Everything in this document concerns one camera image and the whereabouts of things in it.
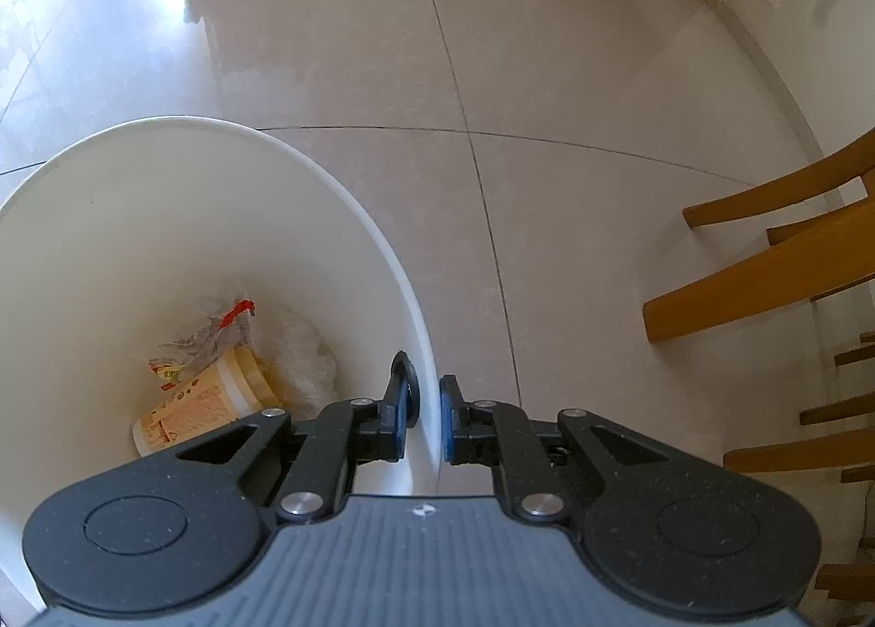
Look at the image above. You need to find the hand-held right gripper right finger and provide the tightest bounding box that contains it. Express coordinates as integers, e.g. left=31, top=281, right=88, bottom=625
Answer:
left=439, top=374, right=672, bottom=525

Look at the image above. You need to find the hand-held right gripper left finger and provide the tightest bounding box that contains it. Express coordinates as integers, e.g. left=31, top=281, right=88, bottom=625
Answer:
left=174, top=350, right=421, bottom=524

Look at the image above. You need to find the yellow instant noodle cup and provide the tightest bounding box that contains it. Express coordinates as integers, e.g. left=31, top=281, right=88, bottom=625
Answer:
left=132, top=345, right=281, bottom=457

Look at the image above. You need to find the clear wrapper with red strip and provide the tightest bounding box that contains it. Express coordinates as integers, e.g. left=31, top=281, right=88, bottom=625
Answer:
left=147, top=299, right=264, bottom=396

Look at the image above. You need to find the white plastic bucket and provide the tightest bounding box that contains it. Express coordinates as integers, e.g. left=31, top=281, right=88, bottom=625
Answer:
left=0, top=115, right=439, bottom=607

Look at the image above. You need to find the white crumpled plastic bag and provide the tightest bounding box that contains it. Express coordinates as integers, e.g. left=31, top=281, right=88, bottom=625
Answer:
left=253, top=305, right=339, bottom=413

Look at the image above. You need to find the wooden chair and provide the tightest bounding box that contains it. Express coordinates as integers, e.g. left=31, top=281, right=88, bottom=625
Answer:
left=643, top=127, right=875, bottom=601

